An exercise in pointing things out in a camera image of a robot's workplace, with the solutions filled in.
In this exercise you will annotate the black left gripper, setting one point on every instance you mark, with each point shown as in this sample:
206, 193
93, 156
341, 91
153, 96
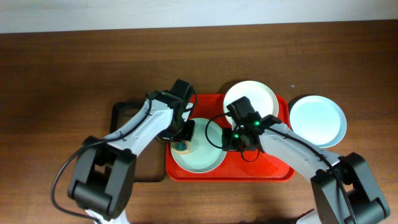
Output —
184, 134

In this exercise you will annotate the light blue plate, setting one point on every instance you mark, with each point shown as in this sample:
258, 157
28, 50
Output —
319, 120

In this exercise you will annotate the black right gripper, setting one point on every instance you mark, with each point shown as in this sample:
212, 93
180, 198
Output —
230, 140

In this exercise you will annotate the green and orange sponge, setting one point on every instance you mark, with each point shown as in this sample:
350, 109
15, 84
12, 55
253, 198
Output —
180, 147

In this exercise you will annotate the white plate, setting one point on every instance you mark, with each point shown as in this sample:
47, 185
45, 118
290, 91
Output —
262, 98

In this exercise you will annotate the light green plate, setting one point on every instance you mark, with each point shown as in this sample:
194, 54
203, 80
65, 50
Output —
202, 156

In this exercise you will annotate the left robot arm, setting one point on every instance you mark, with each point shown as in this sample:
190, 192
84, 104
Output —
103, 176

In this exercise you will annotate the black small tray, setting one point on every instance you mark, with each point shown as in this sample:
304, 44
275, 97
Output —
150, 165

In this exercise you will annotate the red plastic tray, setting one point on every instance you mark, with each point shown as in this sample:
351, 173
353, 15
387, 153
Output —
265, 168

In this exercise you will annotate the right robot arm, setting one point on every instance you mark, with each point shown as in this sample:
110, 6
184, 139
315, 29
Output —
344, 187

